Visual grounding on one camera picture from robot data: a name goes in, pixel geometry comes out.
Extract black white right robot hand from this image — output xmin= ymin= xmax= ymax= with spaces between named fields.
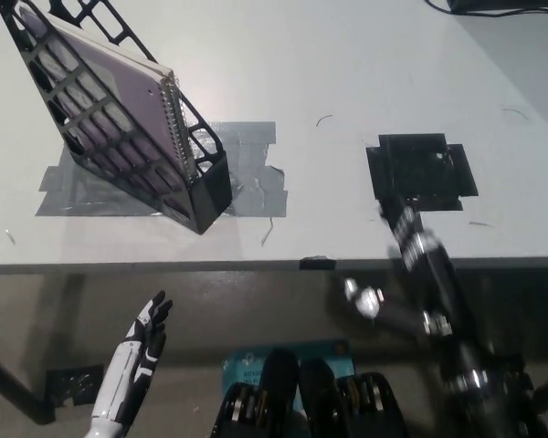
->
xmin=342 ymin=196 xmax=479 ymax=339

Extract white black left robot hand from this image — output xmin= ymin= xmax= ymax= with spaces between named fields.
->
xmin=90 ymin=289 xmax=174 ymax=429

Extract purple spiral notebook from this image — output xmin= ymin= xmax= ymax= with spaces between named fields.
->
xmin=17 ymin=5 xmax=197 ymax=215

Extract black mesh file shelf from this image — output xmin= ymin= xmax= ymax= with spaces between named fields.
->
xmin=0 ymin=0 xmax=233 ymax=236

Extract black floor tape patch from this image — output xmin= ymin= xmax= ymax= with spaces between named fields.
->
xmin=483 ymin=353 xmax=538 ymax=393
xmin=45 ymin=364 xmax=106 ymax=408

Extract square black tape patch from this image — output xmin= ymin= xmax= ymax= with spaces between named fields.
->
xmin=364 ymin=132 xmax=480 ymax=212

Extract flat black device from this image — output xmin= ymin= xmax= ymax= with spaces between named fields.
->
xmin=447 ymin=0 xmax=548 ymax=14

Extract grey duct tape patch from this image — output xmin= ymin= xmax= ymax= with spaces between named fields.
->
xmin=35 ymin=120 xmax=290 ymax=218

